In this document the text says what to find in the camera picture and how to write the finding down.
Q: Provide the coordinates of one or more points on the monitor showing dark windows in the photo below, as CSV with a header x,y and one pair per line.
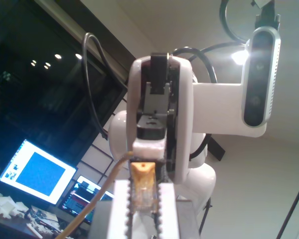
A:
x,y
74,199

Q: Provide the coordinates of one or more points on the camera bar on white bracket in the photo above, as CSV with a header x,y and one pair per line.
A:
x,y
260,74

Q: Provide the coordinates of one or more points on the bright ceiling lamp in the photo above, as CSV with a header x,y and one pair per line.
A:
x,y
239,57

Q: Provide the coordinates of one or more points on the monitor showing blue square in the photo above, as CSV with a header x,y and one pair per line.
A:
x,y
40,174

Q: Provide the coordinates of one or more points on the black stand pole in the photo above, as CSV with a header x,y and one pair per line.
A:
x,y
293,205

